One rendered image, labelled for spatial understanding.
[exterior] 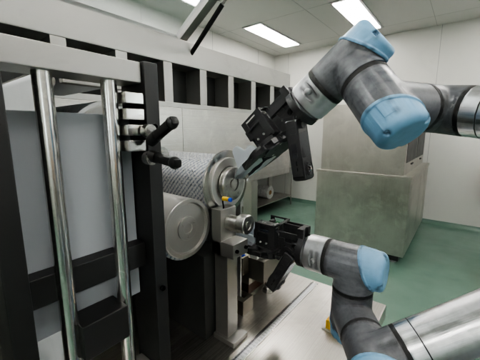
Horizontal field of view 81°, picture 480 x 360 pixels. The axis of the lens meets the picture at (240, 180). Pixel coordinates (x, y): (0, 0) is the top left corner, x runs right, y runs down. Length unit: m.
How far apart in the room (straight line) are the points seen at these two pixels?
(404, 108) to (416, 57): 4.71
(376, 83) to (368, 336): 0.38
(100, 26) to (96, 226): 0.61
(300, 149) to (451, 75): 4.58
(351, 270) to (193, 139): 0.67
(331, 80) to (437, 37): 4.69
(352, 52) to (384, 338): 0.43
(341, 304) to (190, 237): 0.32
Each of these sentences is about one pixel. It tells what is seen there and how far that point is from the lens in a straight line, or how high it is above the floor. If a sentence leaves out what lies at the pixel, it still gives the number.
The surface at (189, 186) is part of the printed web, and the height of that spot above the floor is 1.24.
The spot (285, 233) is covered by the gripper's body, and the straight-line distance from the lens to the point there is 0.63.
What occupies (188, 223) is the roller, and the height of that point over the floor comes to 1.18.
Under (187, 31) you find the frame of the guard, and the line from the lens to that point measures 1.03.
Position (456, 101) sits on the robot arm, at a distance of 0.52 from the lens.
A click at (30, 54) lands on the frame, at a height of 1.43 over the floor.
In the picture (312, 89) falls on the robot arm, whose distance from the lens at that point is 0.50.
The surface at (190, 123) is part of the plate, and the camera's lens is 1.00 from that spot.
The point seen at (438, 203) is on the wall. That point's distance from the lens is 5.09.
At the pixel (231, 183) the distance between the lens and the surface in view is 0.62.
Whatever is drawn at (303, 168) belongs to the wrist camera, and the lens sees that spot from 0.52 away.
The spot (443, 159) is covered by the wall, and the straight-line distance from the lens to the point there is 5.00.
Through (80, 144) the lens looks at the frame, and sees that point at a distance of 0.34.
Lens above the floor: 1.36
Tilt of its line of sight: 10 degrees down
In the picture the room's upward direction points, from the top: straight up
